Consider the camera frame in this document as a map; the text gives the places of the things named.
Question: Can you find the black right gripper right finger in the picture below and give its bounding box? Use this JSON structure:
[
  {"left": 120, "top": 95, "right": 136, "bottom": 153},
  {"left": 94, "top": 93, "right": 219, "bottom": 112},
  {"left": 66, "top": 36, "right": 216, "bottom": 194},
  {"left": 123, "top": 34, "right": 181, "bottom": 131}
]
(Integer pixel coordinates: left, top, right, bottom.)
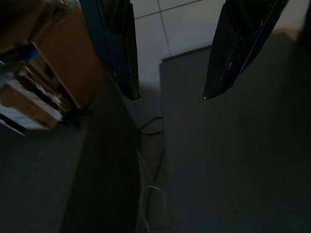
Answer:
[{"left": 203, "top": 0, "right": 290, "bottom": 100}]

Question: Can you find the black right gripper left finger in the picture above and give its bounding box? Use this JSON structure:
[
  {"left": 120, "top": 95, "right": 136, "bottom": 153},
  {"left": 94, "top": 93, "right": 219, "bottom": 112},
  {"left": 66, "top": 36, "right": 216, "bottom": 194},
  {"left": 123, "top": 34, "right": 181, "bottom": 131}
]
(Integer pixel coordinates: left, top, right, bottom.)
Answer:
[{"left": 80, "top": 0, "right": 142, "bottom": 101}]

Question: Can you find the brown wooden shelf unit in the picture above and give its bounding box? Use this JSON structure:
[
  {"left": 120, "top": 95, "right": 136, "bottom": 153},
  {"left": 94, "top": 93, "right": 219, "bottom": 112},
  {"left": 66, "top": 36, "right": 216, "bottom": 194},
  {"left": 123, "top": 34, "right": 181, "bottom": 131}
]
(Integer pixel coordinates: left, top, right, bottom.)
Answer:
[{"left": 0, "top": 0, "right": 106, "bottom": 136}]

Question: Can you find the dark grey flat panel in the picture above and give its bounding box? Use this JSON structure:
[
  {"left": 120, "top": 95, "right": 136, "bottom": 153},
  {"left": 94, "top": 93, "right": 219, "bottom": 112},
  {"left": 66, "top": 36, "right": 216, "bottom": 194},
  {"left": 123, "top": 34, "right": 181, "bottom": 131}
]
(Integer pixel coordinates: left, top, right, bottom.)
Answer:
[{"left": 159, "top": 29, "right": 311, "bottom": 233}]

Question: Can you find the thin black floor cable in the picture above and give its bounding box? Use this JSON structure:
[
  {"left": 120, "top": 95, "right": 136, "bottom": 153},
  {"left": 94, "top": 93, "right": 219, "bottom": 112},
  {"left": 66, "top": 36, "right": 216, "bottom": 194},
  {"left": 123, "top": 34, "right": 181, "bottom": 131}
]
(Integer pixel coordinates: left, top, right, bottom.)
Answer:
[{"left": 138, "top": 116, "right": 163, "bottom": 135}]

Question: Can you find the thin white floor cable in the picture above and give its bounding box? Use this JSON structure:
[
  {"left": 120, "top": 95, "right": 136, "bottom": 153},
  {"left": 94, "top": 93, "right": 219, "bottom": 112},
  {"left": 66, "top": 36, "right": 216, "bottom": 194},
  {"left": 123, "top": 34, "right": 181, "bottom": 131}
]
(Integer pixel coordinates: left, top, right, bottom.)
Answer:
[{"left": 136, "top": 148, "right": 168, "bottom": 233}]

